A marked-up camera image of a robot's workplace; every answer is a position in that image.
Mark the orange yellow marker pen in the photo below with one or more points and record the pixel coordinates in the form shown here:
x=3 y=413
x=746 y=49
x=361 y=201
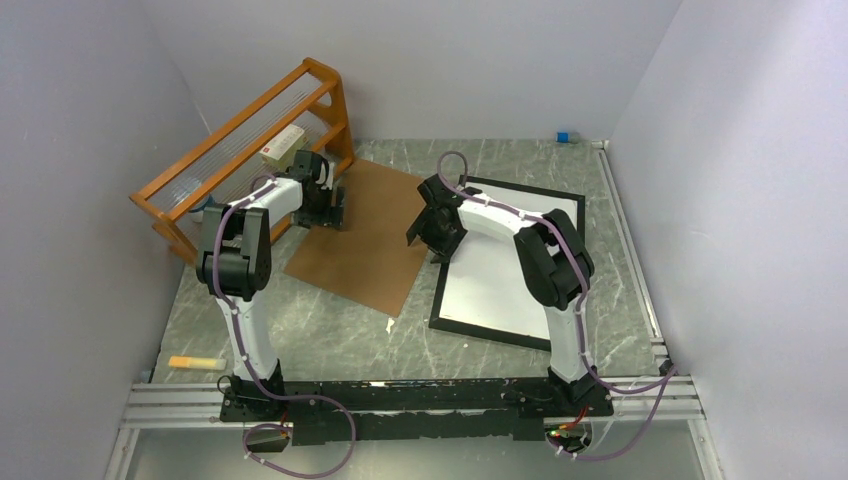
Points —
x=197 y=363

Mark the blue capped small bottle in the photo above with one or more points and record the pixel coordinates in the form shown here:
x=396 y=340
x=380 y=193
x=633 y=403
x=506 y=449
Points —
x=568 y=137

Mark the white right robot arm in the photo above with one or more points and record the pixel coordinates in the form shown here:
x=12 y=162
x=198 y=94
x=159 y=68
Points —
x=555 y=265

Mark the black picture frame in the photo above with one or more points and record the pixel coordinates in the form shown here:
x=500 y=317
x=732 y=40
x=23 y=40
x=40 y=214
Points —
x=490 y=331

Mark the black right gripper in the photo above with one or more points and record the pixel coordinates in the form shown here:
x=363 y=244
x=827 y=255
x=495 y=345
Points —
x=441 y=249

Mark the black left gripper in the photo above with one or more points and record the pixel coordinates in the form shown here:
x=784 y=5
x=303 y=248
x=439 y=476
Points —
x=331 y=217

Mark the orange wooden shelf rack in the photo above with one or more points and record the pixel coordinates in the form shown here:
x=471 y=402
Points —
x=224 y=164

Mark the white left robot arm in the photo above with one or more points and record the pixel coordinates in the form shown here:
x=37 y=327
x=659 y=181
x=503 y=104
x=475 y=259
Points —
x=235 y=260

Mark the brown backing board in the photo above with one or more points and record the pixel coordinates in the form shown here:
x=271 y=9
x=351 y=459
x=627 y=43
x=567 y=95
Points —
x=368 y=260

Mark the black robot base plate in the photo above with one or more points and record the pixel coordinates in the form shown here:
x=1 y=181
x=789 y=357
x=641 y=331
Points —
x=329 y=411

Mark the blue labelled plastic bottle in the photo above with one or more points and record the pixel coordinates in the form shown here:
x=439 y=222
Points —
x=195 y=214

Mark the white red medicine box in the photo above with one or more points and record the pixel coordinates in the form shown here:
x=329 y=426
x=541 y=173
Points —
x=280 y=151

